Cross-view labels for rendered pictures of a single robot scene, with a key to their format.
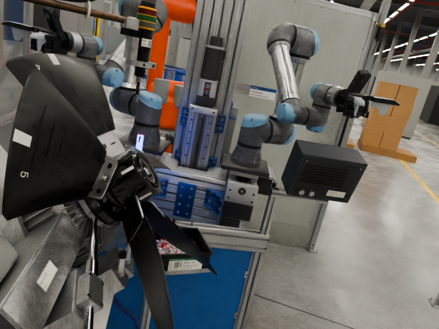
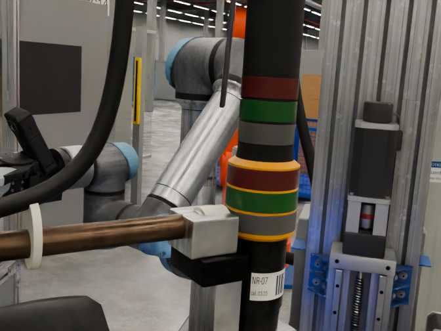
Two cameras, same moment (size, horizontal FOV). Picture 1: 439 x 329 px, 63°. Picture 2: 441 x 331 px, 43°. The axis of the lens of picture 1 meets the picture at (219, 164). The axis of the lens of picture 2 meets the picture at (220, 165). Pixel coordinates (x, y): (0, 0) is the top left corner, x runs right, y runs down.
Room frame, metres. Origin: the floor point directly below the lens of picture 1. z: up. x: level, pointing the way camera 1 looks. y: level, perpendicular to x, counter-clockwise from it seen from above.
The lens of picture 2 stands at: (0.53, 0.18, 1.62)
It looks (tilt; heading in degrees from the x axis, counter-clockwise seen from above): 10 degrees down; 13
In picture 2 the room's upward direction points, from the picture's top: 3 degrees clockwise
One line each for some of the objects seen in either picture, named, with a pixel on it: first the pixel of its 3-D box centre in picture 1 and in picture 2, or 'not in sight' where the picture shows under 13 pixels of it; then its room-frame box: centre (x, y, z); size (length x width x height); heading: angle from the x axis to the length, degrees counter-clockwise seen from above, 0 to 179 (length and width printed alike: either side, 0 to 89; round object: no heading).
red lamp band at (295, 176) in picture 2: (147, 12); (263, 173); (0.85, 0.23, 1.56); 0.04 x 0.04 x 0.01
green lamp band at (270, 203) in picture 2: (146, 18); (261, 194); (0.85, 0.23, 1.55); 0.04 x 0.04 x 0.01
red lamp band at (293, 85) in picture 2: not in sight; (269, 87); (0.85, 0.23, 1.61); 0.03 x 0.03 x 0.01
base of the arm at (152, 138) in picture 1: (145, 131); not in sight; (1.64, 0.38, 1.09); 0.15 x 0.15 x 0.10
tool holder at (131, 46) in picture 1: (139, 43); (241, 285); (0.84, 0.23, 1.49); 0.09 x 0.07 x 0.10; 135
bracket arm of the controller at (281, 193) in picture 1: (298, 195); not in sight; (1.32, -0.33, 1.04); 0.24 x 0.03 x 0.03; 100
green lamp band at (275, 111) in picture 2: not in sight; (268, 109); (0.85, 0.23, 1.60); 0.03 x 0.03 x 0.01
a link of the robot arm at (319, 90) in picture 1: (325, 94); not in sight; (1.45, -0.35, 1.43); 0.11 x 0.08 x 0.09; 25
